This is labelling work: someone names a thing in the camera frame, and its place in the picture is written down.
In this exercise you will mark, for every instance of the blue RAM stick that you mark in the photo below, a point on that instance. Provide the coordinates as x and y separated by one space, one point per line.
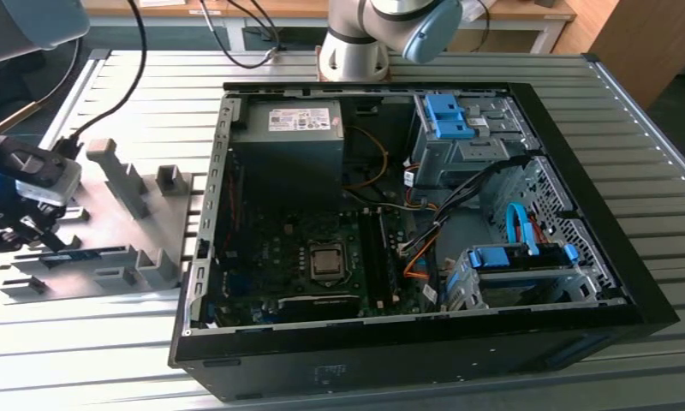
74 257

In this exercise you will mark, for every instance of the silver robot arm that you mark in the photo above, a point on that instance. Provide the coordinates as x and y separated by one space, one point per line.
354 55

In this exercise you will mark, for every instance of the grey parts rack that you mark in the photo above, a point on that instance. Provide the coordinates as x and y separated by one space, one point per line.
161 222

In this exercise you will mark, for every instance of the green motherboard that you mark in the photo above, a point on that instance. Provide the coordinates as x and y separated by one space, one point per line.
274 257

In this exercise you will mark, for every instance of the grey power supply unit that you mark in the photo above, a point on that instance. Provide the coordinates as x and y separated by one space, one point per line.
286 162

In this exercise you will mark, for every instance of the CPU socket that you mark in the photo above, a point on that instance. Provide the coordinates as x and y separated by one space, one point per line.
310 263

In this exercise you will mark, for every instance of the silver CPU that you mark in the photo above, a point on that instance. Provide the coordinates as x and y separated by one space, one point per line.
327 262

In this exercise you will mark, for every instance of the black graphics card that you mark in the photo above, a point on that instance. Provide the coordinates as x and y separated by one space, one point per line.
321 306

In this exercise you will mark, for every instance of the white paper sheet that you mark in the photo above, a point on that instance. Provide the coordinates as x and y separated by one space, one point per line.
161 3

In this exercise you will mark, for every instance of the black open PC case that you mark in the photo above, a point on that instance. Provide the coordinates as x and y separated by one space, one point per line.
377 355

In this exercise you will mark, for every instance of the blue drive bay latch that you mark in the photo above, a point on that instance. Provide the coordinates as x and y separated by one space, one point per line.
449 128

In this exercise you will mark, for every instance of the metal drive cage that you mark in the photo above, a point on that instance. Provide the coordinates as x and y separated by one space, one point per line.
469 162

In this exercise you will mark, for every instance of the metal disk bay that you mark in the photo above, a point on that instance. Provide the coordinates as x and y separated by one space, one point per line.
473 295

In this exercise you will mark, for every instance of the blue disk carrier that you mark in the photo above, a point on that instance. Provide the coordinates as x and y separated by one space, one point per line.
489 258

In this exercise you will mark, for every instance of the wooden desk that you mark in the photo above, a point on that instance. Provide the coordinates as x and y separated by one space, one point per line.
514 12

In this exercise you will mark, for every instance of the wooden cabinet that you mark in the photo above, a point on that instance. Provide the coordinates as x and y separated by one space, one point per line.
646 43

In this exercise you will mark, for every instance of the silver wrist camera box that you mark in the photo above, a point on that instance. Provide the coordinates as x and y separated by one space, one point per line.
51 188

